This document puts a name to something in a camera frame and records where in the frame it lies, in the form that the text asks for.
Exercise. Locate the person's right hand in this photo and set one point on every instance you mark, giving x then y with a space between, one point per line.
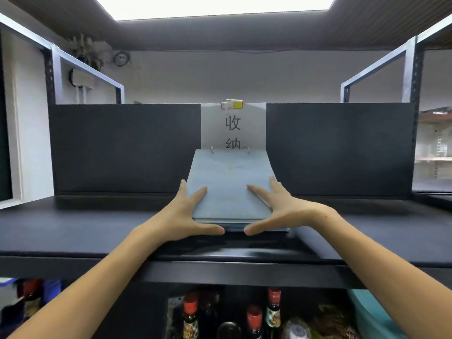
289 214

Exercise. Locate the person's left hand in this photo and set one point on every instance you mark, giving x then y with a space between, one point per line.
180 221

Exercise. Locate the stack of finished blue bags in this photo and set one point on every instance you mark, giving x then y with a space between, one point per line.
234 226

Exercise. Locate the black metal shelf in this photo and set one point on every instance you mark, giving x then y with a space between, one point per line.
106 151

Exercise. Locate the person's left forearm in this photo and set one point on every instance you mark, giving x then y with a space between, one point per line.
85 286

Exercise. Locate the person's right forearm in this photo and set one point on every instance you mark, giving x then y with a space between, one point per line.
388 272

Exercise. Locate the white paper sign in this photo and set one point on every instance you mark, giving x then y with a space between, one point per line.
251 123

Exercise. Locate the brown sauce bottle grey cap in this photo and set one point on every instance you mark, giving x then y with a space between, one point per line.
296 329

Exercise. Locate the pile of snack packets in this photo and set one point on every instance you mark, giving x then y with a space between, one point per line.
333 322

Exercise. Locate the brown metal can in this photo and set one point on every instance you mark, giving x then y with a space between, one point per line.
229 330

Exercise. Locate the yellow clip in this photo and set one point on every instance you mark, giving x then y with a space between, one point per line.
231 104

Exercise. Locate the teal plastic basin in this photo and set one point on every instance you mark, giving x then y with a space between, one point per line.
374 315

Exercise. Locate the blue plastic chair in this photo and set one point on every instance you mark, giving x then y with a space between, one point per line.
51 289

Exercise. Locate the dark glass window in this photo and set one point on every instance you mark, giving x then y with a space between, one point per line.
4 137

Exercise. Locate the ceiling light panel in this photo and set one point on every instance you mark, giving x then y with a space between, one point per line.
212 7

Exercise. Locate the round wall gauge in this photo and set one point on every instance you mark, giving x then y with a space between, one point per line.
121 58

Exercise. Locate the white wall junction box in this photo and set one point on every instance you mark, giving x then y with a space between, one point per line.
81 77

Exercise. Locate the grey metal frame rail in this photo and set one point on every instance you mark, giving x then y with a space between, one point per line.
409 67
56 67

